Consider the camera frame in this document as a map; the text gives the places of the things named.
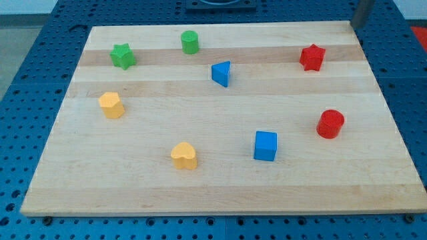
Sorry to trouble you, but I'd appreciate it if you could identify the green star block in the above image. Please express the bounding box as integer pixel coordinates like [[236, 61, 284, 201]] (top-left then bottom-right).
[[110, 43, 136, 70]]

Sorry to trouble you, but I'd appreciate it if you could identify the red object at right edge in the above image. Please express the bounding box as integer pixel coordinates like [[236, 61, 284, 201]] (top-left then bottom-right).
[[411, 27, 427, 51]]

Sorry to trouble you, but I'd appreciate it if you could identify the light wooden board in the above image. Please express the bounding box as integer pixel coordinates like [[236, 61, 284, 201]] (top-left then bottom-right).
[[21, 21, 426, 217]]

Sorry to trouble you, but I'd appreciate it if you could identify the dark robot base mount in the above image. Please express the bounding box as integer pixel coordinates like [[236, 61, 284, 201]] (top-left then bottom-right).
[[184, 0, 257, 11]]

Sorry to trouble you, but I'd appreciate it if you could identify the red cylinder block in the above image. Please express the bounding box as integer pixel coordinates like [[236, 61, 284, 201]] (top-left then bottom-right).
[[316, 109, 345, 139]]

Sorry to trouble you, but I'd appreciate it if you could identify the yellow heart block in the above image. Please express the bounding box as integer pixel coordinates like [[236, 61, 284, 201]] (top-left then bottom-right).
[[170, 142, 197, 170]]

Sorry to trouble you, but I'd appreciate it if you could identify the grey metal pointer rod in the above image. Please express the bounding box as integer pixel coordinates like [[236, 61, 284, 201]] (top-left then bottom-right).
[[350, 0, 375, 29]]

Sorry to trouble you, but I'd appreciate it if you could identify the blue cube block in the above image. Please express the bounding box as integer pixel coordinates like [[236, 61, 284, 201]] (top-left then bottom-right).
[[254, 131, 278, 161]]

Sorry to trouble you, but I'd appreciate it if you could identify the yellow hexagon block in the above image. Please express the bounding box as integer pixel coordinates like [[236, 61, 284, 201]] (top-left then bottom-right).
[[98, 92, 125, 119]]

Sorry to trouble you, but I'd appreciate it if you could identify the red star block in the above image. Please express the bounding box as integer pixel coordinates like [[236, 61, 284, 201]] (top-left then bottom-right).
[[299, 44, 326, 71]]

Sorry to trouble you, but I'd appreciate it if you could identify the blue triangle block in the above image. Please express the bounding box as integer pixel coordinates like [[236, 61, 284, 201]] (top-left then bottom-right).
[[211, 61, 231, 87]]

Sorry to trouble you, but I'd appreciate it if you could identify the green cylinder block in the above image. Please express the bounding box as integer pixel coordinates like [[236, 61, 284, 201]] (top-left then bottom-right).
[[181, 31, 199, 55]]

